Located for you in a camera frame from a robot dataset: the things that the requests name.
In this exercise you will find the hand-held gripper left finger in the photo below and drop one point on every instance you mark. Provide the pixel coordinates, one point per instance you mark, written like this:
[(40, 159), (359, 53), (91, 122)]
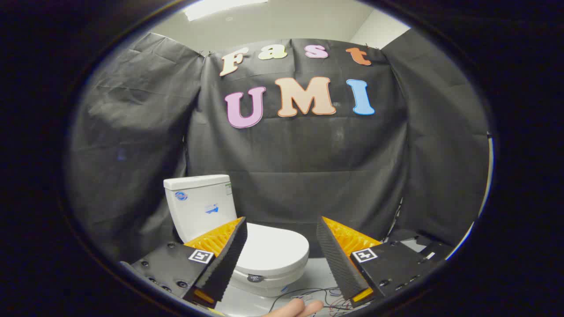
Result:
[(227, 259)]

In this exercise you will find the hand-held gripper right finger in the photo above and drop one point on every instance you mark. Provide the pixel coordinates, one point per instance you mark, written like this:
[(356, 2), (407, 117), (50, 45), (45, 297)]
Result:
[(337, 264)]

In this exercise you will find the black box device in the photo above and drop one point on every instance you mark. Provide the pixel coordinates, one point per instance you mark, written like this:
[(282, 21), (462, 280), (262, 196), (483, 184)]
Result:
[(440, 252)]

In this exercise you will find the black backdrop cloth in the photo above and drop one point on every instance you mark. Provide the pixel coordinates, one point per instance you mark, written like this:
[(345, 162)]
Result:
[(308, 154)]

